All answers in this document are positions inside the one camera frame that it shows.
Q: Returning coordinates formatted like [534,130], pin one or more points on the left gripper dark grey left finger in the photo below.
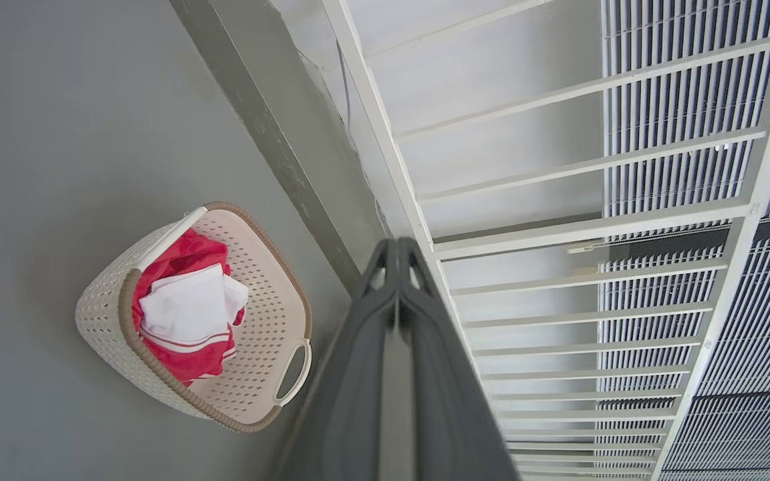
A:
[348,401]

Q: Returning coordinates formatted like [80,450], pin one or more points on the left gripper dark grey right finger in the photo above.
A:
[452,414]

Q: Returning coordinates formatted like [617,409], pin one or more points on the cream perforated laundry basket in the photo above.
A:
[268,321]

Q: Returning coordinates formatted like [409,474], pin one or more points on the white garment with red stripes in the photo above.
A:
[188,307]

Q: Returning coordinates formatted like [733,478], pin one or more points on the white metal shelf rack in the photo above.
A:
[585,228]

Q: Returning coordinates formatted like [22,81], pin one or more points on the white slatted window blind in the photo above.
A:
[746,401]

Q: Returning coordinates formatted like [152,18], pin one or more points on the grey concrete wall beam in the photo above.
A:
[278,133]

